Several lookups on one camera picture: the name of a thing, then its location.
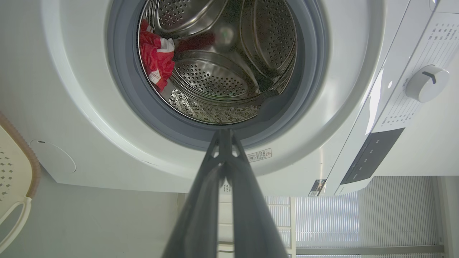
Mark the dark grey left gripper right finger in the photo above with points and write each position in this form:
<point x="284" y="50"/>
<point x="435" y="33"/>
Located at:
<point x="251" y="215"/>

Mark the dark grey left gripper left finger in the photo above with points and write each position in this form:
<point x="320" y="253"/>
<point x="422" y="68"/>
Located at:
<point x="200" y="215"/>

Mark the black washer display panel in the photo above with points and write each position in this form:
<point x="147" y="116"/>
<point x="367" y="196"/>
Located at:
<point x="373" y="156"/>

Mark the stainless steel washing machine drum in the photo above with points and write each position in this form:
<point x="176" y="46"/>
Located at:
<point x="229" y="61"/>

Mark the red and white cloth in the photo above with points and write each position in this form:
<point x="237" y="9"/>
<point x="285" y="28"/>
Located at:
<point x="156" y="59"/>

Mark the cream plastic laundry basket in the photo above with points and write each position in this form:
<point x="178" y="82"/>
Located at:
<point x="12" y="179"/>

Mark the white program dial knob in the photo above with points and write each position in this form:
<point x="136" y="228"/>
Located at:
<point x="426" y="83"/>

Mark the white window blinds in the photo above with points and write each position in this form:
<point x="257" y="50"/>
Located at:
<point x="362" y="215"/>

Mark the grey rubber door gasket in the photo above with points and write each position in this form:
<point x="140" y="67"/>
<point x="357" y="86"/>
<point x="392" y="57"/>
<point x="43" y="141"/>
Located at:
<point x="125" y="86"/>

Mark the white front-load washing machine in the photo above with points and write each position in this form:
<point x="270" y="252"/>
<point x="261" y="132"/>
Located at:
<point x="71" y="89"/>

